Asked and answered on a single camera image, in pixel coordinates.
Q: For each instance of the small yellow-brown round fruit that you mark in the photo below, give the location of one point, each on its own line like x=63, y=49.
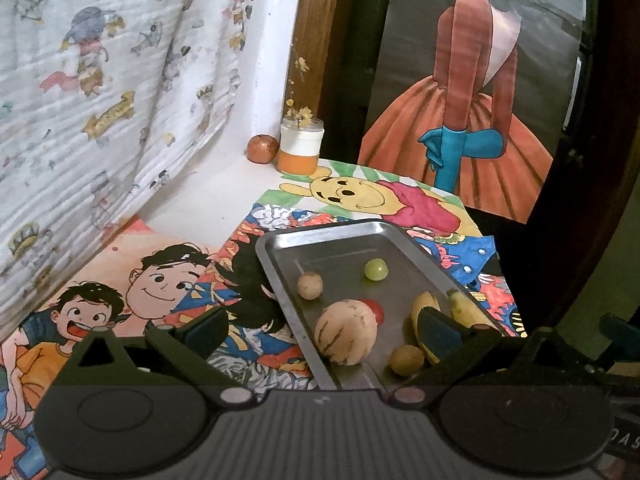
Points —
x=406, y=360

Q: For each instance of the dried yellow flower sprig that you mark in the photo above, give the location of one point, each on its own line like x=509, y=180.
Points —
x=301, y=110

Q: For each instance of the small red round fruit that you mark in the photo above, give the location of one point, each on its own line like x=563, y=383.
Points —
x=377, y=311

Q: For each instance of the metal tray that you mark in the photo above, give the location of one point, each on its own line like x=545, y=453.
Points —
x=340, y=250

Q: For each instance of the orange dress wall poster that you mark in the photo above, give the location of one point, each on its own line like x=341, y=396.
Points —
x=480, y=170

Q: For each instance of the white printed blanket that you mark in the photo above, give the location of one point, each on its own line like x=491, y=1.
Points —
x=100, y=110

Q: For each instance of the cartoon children drawing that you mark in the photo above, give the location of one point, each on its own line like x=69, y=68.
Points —
x=150, y=280

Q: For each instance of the brown wooden post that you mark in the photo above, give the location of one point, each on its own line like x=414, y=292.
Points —
x=310, y=35

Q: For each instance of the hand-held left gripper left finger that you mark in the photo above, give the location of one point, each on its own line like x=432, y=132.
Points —
x=205, y=326

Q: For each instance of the yellow banana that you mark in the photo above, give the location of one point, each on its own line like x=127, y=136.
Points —
x=467, y=310
x=425, y=302

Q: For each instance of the green grape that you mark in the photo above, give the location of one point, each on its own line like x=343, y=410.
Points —
x=376, y=270

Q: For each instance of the small tan round fruit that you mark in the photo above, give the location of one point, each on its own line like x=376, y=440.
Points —
x=310, y=285

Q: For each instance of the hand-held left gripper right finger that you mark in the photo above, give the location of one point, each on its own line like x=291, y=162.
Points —
x=440, y=332

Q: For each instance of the white and orange jar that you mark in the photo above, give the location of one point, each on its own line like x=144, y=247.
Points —
x=300, y=147

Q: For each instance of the reddish apple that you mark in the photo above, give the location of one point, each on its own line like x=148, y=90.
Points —
x=262, y=149

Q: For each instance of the beige round melon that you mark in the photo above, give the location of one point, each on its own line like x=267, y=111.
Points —
x=345, y=331

